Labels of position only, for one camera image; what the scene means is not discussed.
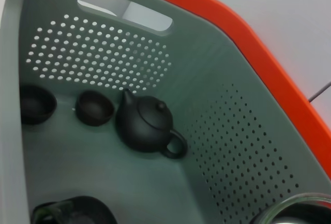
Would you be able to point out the glass teacup black sleeve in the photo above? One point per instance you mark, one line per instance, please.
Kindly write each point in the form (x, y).
(85, 213)
(284, 208)

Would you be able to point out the small dark clay teacup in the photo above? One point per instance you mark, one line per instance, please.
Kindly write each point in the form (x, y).
(36, 105)
(94, 110)

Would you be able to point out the grey perforated storage bin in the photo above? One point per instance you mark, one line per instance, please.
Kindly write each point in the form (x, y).
(155, 182)

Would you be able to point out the dark clay teapot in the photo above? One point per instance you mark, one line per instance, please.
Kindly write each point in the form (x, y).
(144, 125)

